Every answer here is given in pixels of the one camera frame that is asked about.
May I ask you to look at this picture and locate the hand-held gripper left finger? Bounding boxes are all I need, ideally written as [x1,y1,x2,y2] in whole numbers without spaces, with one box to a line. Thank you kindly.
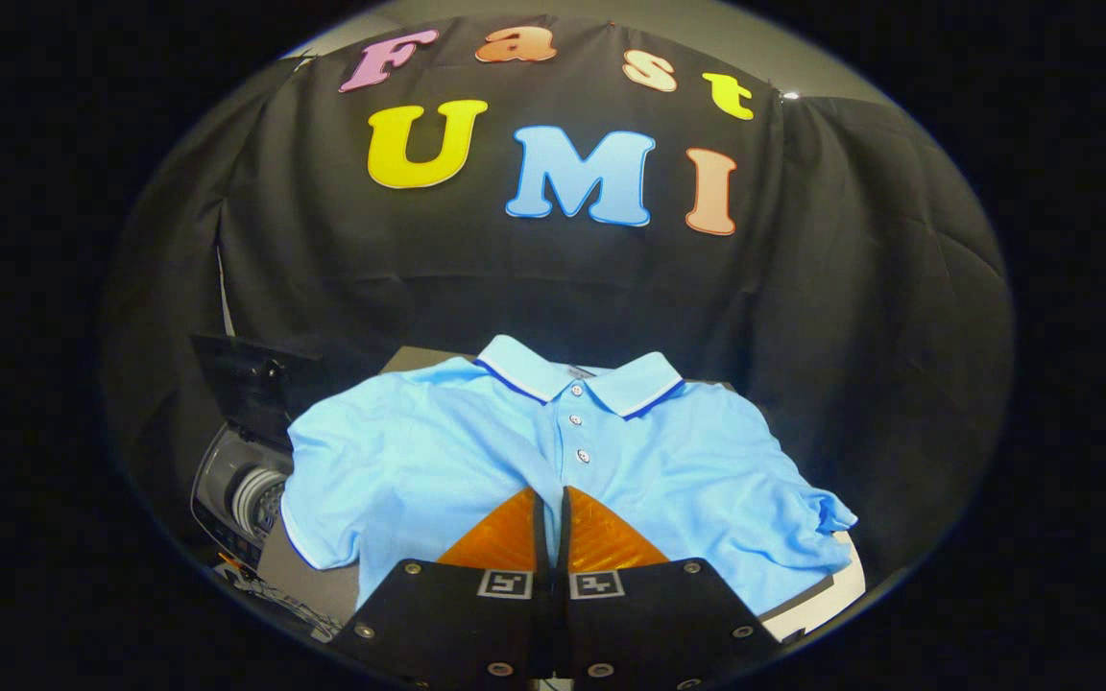
[327,487,554,687]

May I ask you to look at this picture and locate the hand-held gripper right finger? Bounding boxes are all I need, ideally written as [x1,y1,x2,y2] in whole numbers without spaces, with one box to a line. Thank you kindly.
[558,485,784,687]

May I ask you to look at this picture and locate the light blue polo shirt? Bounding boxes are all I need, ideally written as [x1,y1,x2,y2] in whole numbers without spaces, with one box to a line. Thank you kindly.
[279,334,859,615]

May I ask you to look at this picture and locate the dark washing machine lid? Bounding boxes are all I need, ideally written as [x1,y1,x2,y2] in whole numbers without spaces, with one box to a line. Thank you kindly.
[190,333,324,452]

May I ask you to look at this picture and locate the grey cabinet with dark top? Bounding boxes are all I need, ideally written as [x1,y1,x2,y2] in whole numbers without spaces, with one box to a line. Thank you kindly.
[255,344,868,644]

